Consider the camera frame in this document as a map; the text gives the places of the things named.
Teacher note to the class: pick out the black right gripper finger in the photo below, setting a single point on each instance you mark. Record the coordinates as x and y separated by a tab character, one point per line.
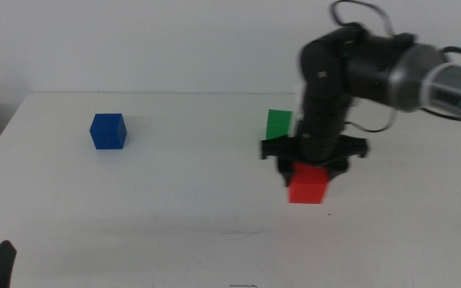
286	172
336	170

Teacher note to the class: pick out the red cube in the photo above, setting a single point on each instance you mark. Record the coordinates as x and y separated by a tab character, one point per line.
308	186

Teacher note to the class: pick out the green cube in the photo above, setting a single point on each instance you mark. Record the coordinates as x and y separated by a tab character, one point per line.
278	122

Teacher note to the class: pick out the blue cube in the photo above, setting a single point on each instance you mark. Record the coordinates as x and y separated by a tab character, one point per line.
108	132

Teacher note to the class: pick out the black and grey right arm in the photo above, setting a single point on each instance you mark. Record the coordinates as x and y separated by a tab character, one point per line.
374	68

